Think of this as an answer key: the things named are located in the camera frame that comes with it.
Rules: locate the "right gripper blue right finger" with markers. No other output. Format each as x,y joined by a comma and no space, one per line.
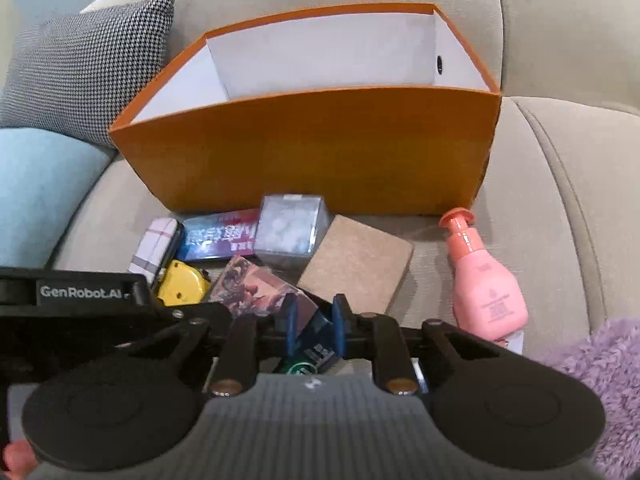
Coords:
342,323

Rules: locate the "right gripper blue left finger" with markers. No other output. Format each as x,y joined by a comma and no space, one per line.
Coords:
290,310

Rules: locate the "clear plastic cube box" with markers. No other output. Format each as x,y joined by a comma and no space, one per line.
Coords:
290,227

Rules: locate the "pink lotion bottle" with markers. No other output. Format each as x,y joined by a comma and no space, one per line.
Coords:
488,301

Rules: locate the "person's left hand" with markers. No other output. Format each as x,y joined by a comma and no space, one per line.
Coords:
19,460

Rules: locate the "brown cardboard box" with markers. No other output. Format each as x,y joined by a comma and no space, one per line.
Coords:
365,264

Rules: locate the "blue red card box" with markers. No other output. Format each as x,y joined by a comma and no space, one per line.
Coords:
219,236

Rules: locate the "yellow tape measure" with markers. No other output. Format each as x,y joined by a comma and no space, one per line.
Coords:
182,284

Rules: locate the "light blue cushion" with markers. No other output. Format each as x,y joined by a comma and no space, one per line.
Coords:
45,176

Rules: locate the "orange cardboard storage box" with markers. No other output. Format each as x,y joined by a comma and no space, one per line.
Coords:
380,108

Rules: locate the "houndstooth black white pillow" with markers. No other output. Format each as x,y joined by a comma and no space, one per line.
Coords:
74,74

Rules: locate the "purple fluffy blanket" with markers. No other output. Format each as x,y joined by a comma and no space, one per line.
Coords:
608,363

